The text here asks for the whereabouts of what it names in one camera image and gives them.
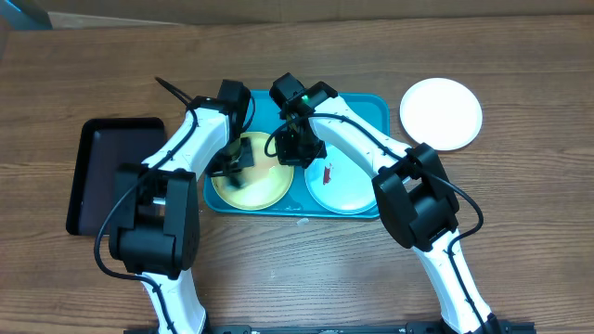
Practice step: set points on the green and yellow sponge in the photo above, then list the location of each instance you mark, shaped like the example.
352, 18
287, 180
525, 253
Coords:
236, 180

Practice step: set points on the black water tray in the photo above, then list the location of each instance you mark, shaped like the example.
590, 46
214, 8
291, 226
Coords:
104, 145

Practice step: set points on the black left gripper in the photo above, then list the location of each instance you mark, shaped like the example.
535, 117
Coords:
246, 160

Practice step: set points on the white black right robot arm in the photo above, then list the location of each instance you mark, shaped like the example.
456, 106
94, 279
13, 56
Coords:
416, 202

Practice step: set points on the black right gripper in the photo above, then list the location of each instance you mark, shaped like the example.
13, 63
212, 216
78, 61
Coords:
292, 159

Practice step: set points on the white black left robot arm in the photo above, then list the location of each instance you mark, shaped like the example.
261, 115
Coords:
151, 235

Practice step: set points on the light blue plate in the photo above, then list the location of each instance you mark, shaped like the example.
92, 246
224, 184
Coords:
338, 184

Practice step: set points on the teal plastic tray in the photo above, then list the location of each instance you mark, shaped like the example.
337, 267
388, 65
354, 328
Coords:
298, 201

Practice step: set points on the white plate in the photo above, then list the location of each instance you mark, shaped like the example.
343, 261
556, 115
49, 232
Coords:
442, 113

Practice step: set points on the yellow-green plate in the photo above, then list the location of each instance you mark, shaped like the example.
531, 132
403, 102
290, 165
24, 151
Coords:
267, 181

